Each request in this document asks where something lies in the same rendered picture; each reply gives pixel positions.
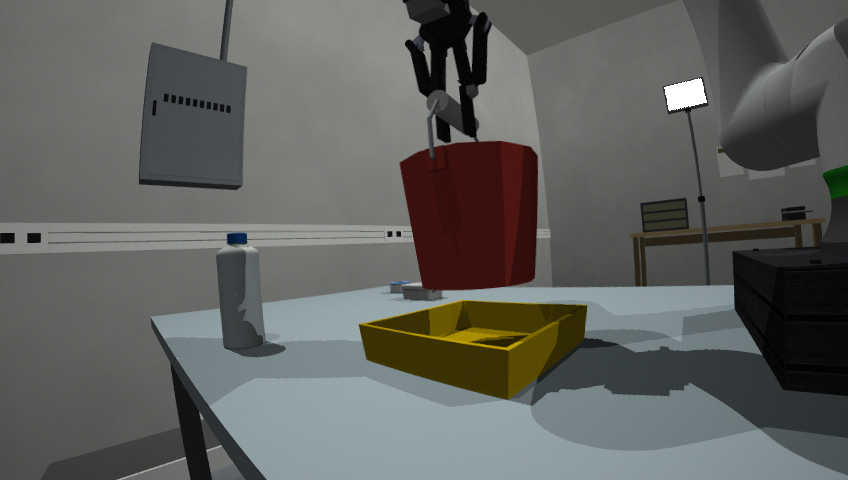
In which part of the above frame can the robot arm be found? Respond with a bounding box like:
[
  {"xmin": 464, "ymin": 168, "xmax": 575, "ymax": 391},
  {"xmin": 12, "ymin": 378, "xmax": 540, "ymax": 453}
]
[{"xmin": 683, "ymin": 0, "xmax": 848, "ymax": 255}]

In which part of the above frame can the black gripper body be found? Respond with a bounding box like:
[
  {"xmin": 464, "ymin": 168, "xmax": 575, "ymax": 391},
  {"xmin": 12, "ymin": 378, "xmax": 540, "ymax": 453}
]
[{"xmin": 419, "ymin": 0, "xmax": 473, "ymax": 51}]

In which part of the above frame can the yellow shallow tray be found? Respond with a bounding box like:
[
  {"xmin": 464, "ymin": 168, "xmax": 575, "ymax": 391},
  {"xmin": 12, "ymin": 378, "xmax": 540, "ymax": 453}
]
[{"xmin": 359, "ymin": 300, "xmax": 587, "ymax": 400}]

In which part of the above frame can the grey bottle with blue cap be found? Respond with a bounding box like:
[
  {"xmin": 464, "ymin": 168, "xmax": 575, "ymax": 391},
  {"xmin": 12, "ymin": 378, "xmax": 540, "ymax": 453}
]
[{"xmin": 216, "ymin": 233, "xmax": 266, "ymax": 349}]

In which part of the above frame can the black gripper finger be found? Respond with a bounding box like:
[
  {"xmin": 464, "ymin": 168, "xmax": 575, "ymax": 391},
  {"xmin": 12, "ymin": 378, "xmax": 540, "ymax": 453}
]
[
  {"xmin": 445, "ymin": 12, "xmax": 492, "ymax": 138},
  {"xmin": 405, "ymin": 21, "xmax": 451, "ymax": 143}
]

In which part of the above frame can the dark red pail with grey wire handle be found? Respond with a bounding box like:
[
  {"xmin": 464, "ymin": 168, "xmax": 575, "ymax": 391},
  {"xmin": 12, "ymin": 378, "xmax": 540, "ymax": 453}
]
[{"xmin": 400, "ymin": 90, "xmax": 538, "ymax": 290}]

